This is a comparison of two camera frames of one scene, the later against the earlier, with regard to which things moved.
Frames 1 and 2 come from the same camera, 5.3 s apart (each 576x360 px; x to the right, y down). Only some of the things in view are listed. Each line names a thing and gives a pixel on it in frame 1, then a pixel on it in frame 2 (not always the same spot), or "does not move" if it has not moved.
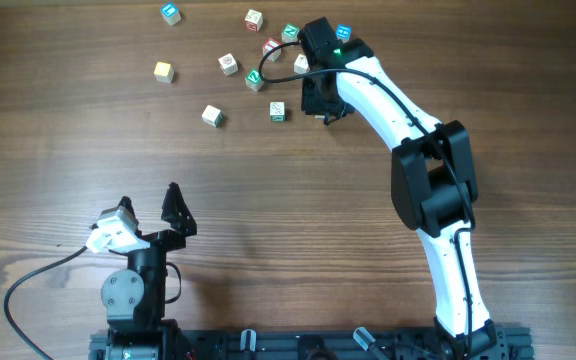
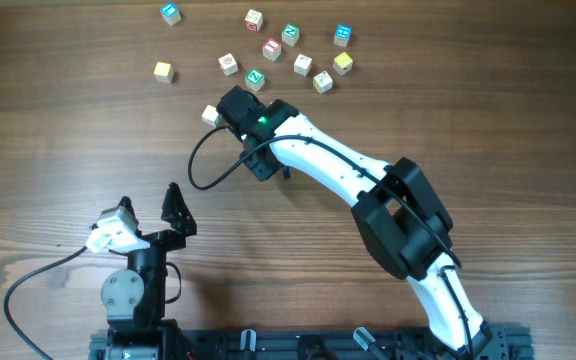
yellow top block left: x=164 y=72 does not move
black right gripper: x=311 y=107 -> x=261 y=170
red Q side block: x=228 y=64 does not move
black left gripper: x=180 y=223 does not move
